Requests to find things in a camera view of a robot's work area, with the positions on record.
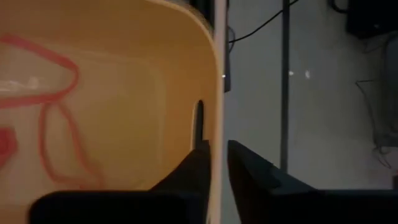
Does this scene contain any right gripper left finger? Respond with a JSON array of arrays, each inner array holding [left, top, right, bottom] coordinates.
[[149, 140, 211, 224]]

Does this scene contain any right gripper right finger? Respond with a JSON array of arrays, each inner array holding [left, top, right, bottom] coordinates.
[[227, 139, 315, 224]]

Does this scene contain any black floor box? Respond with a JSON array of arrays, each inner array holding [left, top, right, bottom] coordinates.
[[345, 0, 398, 40]]

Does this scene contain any yellow plastic basket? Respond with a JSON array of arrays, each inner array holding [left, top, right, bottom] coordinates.
[[0, 0, 227, 224]]

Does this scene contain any black floor cable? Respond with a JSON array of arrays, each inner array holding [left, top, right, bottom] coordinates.
[[228, 0, 301, 44]]

